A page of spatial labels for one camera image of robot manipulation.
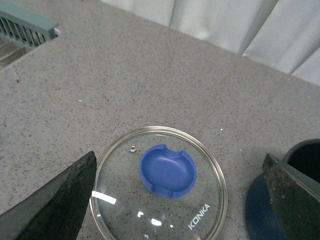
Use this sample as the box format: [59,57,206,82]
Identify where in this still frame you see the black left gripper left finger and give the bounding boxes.
[0,151,97,240]

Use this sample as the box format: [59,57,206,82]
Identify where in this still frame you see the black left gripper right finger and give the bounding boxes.
[262,153,320,240]

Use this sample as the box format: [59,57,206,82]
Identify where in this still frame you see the glass lid blue knob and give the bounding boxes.
[89,126,228,240]

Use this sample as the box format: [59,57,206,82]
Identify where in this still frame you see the dark blue saucepan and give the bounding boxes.
[245,138,320,240]

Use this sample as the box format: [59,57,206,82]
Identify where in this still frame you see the white curtain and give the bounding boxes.
[108,0,320,85]

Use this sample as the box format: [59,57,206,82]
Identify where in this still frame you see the green slatted rack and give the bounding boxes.
[0,0,58,50]

